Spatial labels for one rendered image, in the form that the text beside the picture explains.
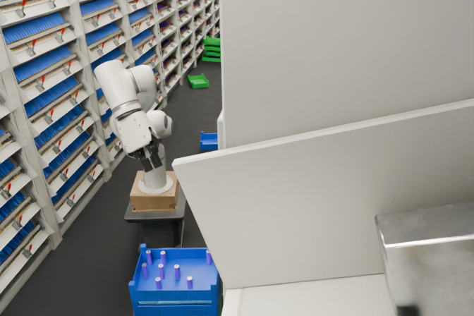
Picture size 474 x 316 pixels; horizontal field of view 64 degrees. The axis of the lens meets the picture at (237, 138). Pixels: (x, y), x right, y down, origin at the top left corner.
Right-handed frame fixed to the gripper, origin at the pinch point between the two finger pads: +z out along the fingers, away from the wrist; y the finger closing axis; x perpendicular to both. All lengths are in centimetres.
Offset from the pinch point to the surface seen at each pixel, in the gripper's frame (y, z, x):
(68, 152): -127, -29, 73
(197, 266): -23, 43, 25
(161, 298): -28, 44, 7
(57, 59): -98, -78, 70
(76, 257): -125, 31, 48
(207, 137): -112, -3, 200
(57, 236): -137, 16, 50
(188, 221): -85, 42, 101
